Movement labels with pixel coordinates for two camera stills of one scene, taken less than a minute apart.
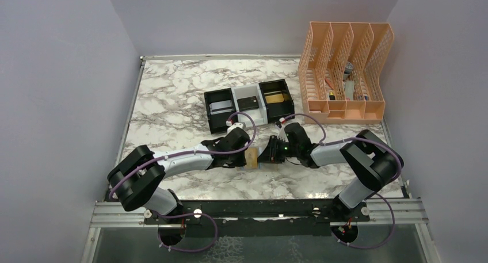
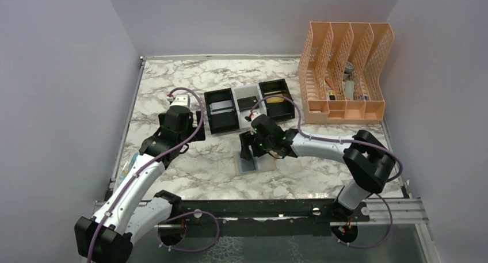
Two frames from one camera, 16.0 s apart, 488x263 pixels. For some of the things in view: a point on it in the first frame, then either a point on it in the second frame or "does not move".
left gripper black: [241, 162] -> [190, 124]
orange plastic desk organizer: [340, 72] does not move
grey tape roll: [349, 67] does not move
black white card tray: [258, 104] does not move
